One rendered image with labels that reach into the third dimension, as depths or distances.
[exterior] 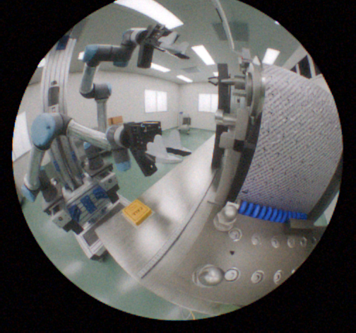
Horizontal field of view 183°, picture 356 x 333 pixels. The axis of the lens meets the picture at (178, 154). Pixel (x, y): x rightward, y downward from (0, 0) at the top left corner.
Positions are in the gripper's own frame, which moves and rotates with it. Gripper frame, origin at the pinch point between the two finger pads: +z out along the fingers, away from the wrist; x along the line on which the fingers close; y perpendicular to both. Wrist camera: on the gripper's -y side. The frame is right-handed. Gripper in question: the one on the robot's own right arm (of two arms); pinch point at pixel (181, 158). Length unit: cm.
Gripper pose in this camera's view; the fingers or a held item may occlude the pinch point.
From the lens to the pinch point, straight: 22.6
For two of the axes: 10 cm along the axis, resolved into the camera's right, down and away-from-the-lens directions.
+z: 8.5, 2.3, -4.8
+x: 5.3, -3.6, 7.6
